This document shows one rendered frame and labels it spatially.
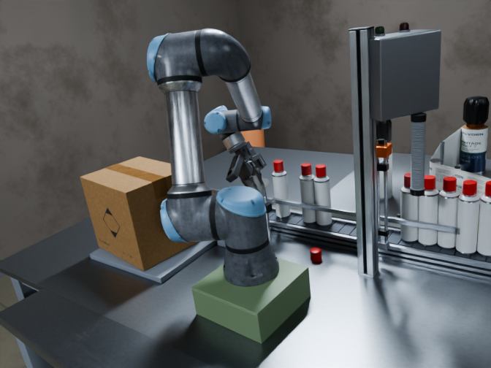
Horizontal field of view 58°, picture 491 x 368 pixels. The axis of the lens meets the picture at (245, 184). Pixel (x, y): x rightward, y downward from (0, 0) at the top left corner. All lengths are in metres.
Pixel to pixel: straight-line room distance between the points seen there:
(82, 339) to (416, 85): 1.05
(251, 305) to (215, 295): 0.11
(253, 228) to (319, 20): 3.60
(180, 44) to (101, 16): 2.88
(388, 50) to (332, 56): 3.42
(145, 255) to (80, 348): 0.34
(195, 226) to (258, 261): 0.18
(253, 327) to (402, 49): 0.73
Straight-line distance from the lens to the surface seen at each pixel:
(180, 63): 1.15
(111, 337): 1.26
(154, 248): 1.45
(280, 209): 1.56
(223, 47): 1.14
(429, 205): 1.33
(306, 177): 1.46
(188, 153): 1.13
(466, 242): 1.35
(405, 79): 1.14
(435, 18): 4.11
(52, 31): 3.78
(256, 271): 1.15
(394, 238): 1.42
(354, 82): 1.14
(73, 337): 1.31
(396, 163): 2.04
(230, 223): 1.09
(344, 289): 1.28
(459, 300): 1.27
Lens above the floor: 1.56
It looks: 21 degrees down
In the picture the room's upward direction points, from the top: 7 degrees counter-clockwise
